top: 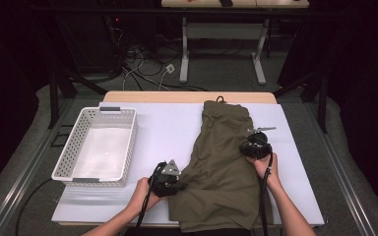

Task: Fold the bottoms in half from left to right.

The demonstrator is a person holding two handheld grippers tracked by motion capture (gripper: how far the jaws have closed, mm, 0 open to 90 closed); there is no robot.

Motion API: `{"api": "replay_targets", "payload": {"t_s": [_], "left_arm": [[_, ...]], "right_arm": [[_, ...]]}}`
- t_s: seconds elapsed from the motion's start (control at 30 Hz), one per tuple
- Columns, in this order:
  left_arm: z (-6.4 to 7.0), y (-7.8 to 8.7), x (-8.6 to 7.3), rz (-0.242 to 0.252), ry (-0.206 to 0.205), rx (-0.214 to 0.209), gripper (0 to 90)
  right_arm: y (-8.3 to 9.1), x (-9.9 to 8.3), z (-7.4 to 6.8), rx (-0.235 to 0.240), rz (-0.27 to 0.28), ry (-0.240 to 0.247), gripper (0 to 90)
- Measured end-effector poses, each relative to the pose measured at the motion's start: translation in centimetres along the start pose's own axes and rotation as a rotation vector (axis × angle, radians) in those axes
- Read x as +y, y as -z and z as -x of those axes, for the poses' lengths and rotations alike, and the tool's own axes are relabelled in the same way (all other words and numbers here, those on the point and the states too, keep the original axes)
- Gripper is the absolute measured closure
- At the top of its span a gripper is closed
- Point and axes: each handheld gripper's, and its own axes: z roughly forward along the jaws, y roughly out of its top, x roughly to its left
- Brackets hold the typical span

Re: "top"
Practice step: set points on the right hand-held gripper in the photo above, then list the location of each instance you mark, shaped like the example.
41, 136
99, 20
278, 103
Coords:
256, 149

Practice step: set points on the wooden desk with white legs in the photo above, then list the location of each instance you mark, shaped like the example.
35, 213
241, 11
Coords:
223, 31

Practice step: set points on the olive green shorts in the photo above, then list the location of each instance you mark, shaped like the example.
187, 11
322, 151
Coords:
223, 177

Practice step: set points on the person's right hand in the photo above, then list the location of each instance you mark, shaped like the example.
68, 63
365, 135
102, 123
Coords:
272, 170

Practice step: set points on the white power adapter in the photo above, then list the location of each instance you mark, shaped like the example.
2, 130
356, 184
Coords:
170, 68

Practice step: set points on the black metal stand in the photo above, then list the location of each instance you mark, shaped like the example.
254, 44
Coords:
53, 98
323, 105

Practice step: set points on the white perforated plastic basket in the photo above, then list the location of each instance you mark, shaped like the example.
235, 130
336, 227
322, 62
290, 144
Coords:
101, 154

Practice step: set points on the aluminium floor rail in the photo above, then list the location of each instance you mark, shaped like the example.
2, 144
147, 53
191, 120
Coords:
337, 164
29, 165

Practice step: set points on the black curtain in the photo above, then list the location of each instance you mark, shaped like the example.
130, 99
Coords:
6, 98
367, 82

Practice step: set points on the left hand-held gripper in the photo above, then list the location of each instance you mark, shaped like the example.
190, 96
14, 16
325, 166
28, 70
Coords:
165, 185

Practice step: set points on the person's left hand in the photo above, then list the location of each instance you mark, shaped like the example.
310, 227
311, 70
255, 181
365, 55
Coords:
141, 196

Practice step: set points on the black metal crossbar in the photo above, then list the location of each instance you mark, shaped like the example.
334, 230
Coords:
138, 11

